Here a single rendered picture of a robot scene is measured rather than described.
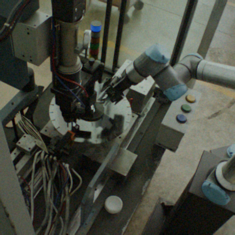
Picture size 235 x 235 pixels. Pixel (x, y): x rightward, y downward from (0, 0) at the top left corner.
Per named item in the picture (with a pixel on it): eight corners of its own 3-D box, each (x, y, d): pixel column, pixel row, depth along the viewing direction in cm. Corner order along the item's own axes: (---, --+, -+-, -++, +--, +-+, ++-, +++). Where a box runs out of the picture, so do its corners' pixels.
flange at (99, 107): (103, 121, 122) (103, 117, 120) (74, 118, 122) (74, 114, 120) (105, 100, 129) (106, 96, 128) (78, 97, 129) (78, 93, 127)
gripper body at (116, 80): (99, 92, 113) (120, 74, 106) (108, 81, 120) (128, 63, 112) (114, 106, 115) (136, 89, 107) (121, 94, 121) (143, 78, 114)
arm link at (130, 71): (136, 56, 110) (152, 72, 111) (128, 63, 112) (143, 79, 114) (129, 65, 104) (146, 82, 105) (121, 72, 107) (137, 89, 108)
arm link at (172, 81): (198, 81, 105) (178, 56, 105) (181, 98, 99) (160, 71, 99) (184, 90, 112) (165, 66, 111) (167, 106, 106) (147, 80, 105)
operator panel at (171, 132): (173, 105, 161) (181, 84, 149) (193, 113, 158) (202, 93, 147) (153, 143, 143) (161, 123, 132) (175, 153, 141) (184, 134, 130)
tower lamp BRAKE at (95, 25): (93, 24, 133) (94, 19, 131) (103, 28, 132) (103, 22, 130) (88, 29, 131) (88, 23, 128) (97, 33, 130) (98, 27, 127)
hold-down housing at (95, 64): (88, 95, 114) (90, 51, 98) (99, 101, 112) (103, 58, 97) (78, 103, 111) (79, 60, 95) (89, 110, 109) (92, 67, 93)
